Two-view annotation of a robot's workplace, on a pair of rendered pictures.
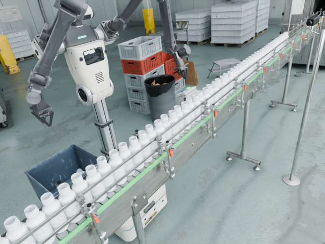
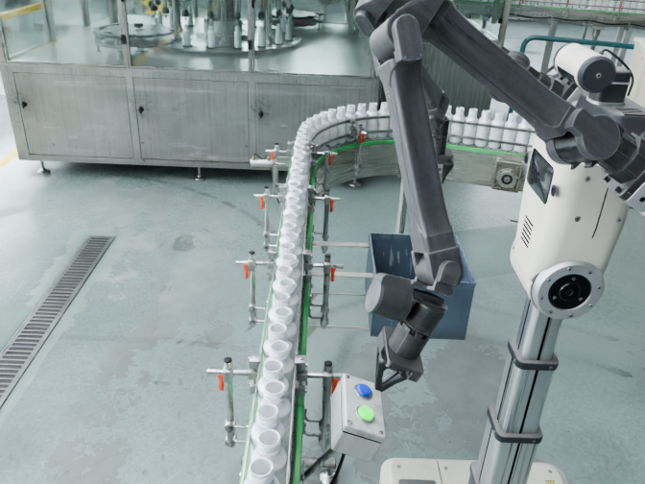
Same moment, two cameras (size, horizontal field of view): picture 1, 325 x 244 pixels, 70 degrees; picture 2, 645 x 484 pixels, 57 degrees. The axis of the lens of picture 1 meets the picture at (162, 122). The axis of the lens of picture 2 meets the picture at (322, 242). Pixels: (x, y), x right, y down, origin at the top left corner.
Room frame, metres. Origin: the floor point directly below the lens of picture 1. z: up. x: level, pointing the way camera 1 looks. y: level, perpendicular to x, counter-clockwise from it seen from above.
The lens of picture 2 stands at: (2.08, -0.84, 1.91)
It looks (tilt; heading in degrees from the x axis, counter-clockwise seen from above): 28 degrees down; 137
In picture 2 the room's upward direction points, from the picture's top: 3 degrees clockwise
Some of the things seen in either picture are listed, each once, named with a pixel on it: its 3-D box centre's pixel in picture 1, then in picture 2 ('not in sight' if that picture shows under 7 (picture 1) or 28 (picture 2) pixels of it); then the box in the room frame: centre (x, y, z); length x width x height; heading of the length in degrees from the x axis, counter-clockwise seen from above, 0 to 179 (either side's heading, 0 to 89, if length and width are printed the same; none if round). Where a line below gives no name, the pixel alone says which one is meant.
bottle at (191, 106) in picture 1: (189, 111); (282, 342); (1.25, -0.17, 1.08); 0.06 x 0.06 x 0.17
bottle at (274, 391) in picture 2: (209, 96); (274, 421); (1.43, -0.33, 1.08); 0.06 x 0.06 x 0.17
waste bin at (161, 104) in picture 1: (161, 99); not in sight; (3.18, -0.03, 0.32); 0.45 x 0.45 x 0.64
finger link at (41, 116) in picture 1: (45, 117); not in sight; (1.04, 0.56, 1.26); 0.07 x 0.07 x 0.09; 46
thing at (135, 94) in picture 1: (146, 87); not in sight; (3.74, 0.19, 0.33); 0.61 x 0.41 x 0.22; 144
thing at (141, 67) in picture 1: (143, 61); not in sight; (3.75, 0.19, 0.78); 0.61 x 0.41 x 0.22; 144
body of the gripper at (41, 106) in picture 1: (38, 103); (436, 146); (1.05, 0.58, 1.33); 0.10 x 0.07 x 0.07; 46
